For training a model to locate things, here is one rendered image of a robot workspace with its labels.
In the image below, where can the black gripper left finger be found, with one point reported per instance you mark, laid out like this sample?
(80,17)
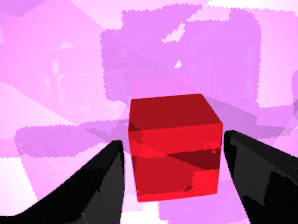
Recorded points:
(93,195)

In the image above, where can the red cube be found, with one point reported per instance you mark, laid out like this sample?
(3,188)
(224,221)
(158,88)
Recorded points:
(175,144)

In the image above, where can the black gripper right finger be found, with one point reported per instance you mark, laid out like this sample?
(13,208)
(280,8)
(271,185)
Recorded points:
(265,177)

